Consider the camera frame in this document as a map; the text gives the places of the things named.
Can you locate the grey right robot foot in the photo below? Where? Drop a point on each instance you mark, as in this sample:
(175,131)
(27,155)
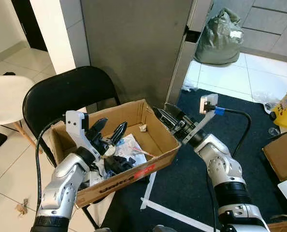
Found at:
(165,228)

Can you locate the white crumpled wrapper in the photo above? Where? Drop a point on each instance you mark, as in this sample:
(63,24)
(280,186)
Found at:
(97,176)

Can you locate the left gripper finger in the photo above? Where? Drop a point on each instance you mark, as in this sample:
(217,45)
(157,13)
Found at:
(118,134)
(97,130)

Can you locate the white chair wooden legs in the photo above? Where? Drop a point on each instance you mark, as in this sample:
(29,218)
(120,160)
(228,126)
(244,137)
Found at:
(8,96)

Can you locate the brown crumpled paper scrap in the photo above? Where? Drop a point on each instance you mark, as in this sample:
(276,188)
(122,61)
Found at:
(22,207)

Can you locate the metal door frame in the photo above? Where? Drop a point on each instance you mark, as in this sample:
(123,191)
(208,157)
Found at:
(187,53)

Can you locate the small crumpled paper ball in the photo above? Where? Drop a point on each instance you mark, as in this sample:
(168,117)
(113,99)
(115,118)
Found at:
(143,128)

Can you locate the small clear glass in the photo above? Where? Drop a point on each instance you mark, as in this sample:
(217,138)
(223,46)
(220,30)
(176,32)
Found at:
(274,131)

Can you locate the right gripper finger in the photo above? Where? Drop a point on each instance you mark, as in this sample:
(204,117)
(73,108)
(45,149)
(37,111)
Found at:
(163,118)
(174,112)

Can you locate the grey left robot foot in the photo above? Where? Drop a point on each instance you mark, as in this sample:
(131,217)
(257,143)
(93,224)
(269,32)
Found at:
(102,230)

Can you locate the black folding chair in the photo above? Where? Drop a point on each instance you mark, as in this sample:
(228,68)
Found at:
(61,92)

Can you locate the black trash item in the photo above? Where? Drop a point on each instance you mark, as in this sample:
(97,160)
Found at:
(119,165)

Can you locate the round white lid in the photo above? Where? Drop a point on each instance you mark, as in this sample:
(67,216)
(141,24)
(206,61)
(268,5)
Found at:
(110,150)

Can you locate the grey robot foot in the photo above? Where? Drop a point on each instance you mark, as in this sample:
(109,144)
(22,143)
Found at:
(102,230)
(165,228)

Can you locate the grey-green plastic bag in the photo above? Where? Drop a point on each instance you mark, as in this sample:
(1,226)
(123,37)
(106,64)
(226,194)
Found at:
(218,41)

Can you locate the open cardboard box red label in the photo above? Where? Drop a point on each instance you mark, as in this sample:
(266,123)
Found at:
(134,111)

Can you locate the grey door panel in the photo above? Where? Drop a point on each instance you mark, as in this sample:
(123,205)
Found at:
(134,48)

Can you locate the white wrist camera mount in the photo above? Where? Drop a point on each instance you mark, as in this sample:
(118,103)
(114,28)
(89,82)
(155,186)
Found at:
(73,123)
(208,104)

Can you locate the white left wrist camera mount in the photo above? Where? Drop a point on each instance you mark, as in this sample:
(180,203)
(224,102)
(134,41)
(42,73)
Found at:
(73,123)

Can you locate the clear plastic wrap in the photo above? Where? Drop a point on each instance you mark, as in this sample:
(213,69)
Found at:
(265,99)

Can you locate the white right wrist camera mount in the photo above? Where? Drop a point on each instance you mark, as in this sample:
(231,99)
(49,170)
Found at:
(208,104)

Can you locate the plain brown cardboard box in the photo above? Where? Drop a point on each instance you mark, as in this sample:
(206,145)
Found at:
(283,154)

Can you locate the long white floor tape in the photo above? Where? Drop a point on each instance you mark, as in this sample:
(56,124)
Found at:
(177,215)

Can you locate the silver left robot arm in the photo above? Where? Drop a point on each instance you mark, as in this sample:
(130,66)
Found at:
(66,183)

